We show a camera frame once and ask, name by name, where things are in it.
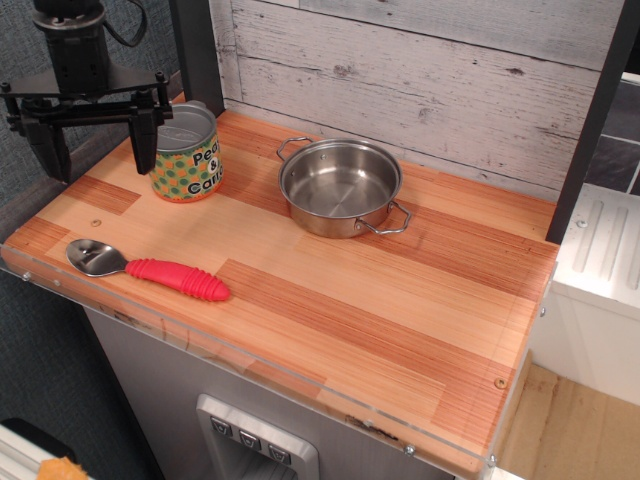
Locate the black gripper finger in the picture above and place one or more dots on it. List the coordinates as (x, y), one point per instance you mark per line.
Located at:
(48, 144)
(143, 125)

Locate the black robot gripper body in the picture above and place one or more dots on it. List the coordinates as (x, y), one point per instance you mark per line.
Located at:
(84, 86)

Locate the stainless steel pot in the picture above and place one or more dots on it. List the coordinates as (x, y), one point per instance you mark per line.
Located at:
(341, 188)

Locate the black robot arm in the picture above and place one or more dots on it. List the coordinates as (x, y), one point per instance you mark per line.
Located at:
(67, 7)

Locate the clear acrylic table edge guard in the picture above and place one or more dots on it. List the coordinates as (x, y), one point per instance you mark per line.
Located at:
(416, 349)

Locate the peas and carrots toy can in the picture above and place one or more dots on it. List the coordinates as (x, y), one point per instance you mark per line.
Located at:
(188, 164)

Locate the grey toy fridge cabinet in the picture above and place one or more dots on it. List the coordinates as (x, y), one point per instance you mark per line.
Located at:
(162, 383)

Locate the orange object bottom left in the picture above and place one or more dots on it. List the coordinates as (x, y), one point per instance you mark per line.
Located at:
(60, 469)

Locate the silver dispenser button panel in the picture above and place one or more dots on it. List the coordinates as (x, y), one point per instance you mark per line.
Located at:
(242, 446)

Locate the white toy sink counter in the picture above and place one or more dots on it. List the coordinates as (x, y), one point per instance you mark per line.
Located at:
(588, 328)

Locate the dark grey left post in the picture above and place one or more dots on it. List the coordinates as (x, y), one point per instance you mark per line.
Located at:
(196, 49)

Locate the dark grey post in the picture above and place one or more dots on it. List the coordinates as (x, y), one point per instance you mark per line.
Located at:
(196, 49)
(620, 49)

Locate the red handled metal spoon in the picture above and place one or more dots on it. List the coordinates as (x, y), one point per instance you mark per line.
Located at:
(97, 259)

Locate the dark grey right post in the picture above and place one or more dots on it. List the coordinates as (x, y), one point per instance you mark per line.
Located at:
(620, 49)

